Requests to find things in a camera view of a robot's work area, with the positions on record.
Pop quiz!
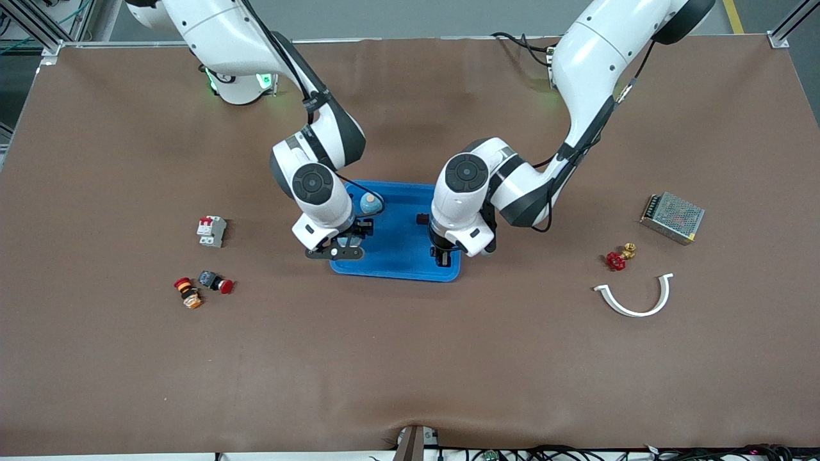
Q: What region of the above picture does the blue plastic tray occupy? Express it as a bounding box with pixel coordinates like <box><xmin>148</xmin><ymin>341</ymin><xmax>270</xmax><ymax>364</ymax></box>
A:
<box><xmin>329</xmin><ymin>180</ymin><xmax>464</xmax><ymax>283</ymax></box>

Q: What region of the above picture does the white red circuit breaker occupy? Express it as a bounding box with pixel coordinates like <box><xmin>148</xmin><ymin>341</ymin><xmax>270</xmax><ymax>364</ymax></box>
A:
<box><xmin>196</xmin><ymin>215</ymin><xmax>227</xmax><ymax>248</ymax></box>

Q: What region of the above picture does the red black emergency stop button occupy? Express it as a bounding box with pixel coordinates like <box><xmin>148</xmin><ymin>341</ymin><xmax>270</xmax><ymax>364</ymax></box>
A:
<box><xmin>197</xmin><ymin>270</ymin><xmax>235</xmax><ymax>295</ymax></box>

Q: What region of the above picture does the white curved plastic clamp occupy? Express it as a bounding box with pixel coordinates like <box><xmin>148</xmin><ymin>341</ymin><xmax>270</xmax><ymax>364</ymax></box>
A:
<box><xmin>593</xmin><ymin>273</ymin><xmax>675</xmax><ymax>318</ymax></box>

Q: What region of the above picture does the metal mesh power supply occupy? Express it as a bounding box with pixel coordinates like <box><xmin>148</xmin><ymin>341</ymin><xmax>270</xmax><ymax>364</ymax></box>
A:
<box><xmin>639</xmin><ymin>191</ymin><xmax>706</xmax><ymax>246</ymax></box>

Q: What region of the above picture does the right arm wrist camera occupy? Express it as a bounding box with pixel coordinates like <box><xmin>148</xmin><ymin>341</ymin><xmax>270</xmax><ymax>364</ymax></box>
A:
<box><xmin>305</xmin><ymin>245</ymin><xmax>365</xmax><ymax>261</ymax></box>

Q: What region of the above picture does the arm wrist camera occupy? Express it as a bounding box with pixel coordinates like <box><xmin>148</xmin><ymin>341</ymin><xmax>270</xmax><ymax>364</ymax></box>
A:
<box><xmin>482</xmin><ymin>205</ymin><xmax>500</xmax><ymax>254</ymax></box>
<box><xmin>305</xmin><ymin>245</ymin><xmax>365</xmax><ymax>261</ymax></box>

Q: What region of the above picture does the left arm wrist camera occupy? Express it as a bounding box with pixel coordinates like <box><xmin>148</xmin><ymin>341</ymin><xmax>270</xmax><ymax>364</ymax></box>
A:
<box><xmin>482</xmin><ymin>205</ymin><xmax>500</xmax><ymax>254</ymax></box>

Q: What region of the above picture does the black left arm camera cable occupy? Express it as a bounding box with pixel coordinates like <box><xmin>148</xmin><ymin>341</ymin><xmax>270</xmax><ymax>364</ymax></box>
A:
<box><xmin>530</xmin><ymin>42</ymin><xmax>655</xmax><ymax>235</ymax></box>

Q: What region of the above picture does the orange red push button switch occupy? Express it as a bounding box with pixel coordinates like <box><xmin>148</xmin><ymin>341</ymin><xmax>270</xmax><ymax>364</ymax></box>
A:
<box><xmin>174</xmin><ymin>277</ymin><xmax>204</xmax><ymax>310</ymax></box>

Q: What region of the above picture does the red handle brass valve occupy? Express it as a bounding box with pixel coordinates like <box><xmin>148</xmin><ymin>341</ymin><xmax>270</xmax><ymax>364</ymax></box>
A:
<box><xmin>605</xmin><ymin>243</ymin><xmax>637</xmax><ymax>271</ymax></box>

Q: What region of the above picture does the grey table edge bracket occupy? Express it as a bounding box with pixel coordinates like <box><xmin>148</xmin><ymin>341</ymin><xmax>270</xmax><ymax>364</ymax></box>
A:
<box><xmin>394</xmin><ymin>425</ymin><xmax>439</xmax><ymax>461</ymax></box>

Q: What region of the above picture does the black left arm base cable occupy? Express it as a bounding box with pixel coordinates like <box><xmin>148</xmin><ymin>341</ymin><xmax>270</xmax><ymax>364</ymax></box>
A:
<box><xmin>491</xmin><ymin>31</ymin><xmax>555</xmax><ymax>61</ymax></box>

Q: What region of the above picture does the aluminium frame profile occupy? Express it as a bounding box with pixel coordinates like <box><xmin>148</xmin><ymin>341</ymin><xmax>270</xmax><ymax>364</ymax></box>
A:
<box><xmin>769</xmin><ymin>0</ymin><xmax>813</xmax><ymax>49</ymax></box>
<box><xmin>0</xmin><ymin>0</ymin><xmax>106</xmax><ymax>65</ymax></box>

